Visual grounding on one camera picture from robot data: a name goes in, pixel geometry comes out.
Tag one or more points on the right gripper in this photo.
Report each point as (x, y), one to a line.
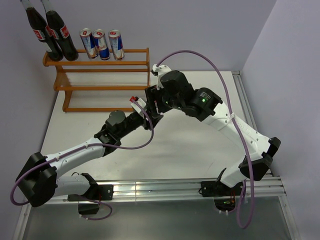
(152, 94)

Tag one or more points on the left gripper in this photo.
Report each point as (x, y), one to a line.
(154, 119)

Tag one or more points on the energy drink can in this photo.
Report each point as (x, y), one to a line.
(101, 44)
(116, 44)
(88, 43)

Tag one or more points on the cola bottle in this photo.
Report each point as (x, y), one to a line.
(42, 31)
(60, 32)

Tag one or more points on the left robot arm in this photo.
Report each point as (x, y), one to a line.
(43, 177)

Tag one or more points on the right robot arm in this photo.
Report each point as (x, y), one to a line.
(173, 91)

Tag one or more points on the wooden two-tier shelf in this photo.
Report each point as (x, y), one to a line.
(93, 75)

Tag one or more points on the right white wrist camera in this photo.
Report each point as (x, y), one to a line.
(159, 71)

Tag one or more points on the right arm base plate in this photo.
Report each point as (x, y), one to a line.
(215, 188)

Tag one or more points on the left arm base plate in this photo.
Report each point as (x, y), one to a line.
(101, 192)

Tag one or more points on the aluminium rail frame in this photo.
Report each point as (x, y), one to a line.
(187, 189)

